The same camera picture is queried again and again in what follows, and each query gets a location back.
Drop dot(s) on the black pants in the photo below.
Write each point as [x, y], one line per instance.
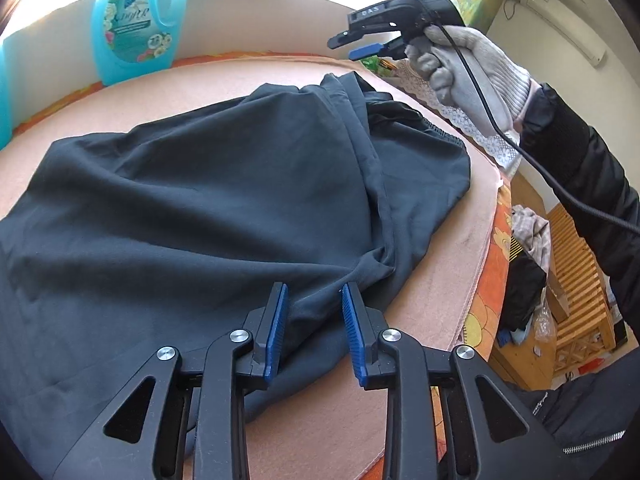
[200, 185]

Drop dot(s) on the person's black jacket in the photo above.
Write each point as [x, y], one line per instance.
[590, 420]

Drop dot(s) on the large blue detergent bottle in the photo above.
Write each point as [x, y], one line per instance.
[4, 95]
[130, 25]

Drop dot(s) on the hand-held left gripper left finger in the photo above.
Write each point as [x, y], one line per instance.
[276, 332]

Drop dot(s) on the black garment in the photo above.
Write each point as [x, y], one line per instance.
[522, 290]

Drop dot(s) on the person's right hand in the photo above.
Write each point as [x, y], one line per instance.
[500, 60]

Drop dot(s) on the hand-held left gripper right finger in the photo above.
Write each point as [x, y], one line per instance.
[356, 335]

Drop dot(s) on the cardboard box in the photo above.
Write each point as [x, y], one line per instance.
[557, 302]

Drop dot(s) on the white air conditioner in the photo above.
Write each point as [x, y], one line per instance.
[565, 15]

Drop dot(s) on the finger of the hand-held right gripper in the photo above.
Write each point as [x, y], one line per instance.
[369, 51]
[342, 38]

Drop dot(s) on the person's right forearm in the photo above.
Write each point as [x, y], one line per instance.
[590, 170]

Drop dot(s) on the white lace tablecloth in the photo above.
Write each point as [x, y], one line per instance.
[500, 147]

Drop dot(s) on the wooden slatted bench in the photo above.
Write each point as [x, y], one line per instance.
[575, 280]

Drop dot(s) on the brown lidded jar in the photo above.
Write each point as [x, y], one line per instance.
[387, 66]

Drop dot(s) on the pink blanket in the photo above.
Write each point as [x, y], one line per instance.
[440, 280]

